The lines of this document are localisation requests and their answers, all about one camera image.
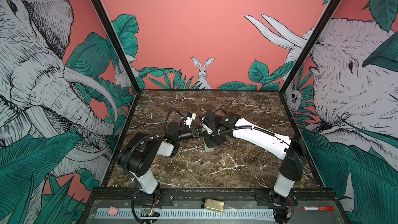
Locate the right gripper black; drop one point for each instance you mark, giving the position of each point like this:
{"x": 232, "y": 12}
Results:
{"x": 209, "y": 144}

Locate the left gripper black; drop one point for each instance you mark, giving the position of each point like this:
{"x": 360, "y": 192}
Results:
{"x": 194, "y": 129}

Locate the white remote control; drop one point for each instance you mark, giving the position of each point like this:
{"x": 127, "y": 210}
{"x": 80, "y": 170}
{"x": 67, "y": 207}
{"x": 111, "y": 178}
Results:
{"x": 207, "y": 149}

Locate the remote battery cover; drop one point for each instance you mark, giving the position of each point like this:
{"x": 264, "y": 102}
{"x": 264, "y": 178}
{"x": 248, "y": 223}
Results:
{"x": 223, "y": 160}

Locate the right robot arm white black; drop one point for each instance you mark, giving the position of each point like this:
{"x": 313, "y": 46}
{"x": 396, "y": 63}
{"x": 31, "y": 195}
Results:
{"x": 289, "y": 150}

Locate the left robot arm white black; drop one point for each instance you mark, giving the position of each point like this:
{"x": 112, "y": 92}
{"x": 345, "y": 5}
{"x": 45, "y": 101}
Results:
{"x": 137, "y": 156}

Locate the brass metal box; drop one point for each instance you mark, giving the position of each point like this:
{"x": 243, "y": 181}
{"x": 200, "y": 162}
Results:
{"x": 213, "y": 205}

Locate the small circuit board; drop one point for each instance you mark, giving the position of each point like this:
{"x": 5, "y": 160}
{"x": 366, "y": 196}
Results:
{"x": 151, "y": 213}

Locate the pink eraser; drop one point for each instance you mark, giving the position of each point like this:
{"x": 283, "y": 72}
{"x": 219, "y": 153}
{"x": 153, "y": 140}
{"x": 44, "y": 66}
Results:
{"x": 113, "y": 211}

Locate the red white marker pen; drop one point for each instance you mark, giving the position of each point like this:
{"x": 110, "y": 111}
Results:
{"x": 318, "y": 208}

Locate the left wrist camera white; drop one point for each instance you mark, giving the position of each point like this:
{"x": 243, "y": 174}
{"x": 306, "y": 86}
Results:
{"x": 189, "y": 118}

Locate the black mounting rail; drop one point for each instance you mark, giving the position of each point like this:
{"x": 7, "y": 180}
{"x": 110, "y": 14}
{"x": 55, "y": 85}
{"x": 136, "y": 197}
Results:
{"x": 262, "y": 196}

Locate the white slotted cable duct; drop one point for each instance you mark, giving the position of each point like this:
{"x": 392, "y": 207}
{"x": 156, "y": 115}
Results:
{"x": 184, "y": 213}

